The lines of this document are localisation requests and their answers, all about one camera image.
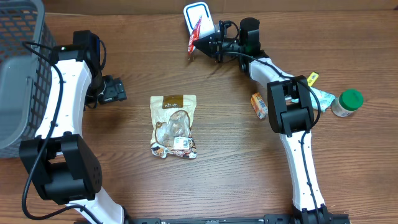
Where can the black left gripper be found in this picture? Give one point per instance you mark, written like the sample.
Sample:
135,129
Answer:
114,89

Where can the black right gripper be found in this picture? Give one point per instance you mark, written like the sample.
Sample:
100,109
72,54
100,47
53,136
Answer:
214,45

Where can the red snack stick packet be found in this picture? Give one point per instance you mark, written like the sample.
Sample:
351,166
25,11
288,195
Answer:
195,35

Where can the brown snack pouch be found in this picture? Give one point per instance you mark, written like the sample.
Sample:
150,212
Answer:
172,120

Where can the orange tissue pack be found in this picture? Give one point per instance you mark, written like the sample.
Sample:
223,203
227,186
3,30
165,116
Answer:
259,106

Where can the yellow highlighter marker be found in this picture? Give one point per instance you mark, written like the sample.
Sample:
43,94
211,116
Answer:
312,78

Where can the teal tissue pack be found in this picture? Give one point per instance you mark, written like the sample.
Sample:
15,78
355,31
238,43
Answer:
325,99

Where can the instant noodle cup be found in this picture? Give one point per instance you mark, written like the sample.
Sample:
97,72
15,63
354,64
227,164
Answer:
347,103

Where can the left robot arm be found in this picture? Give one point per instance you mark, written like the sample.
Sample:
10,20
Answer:
64,173

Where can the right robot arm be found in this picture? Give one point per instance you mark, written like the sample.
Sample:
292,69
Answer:
290,111

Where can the white barcode scanner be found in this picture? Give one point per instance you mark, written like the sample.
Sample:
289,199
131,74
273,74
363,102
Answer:
193,13

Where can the grey plastic mesh basket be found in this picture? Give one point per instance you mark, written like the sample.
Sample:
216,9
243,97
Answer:
25,77

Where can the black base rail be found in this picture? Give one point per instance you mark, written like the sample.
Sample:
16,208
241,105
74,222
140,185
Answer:
211,221

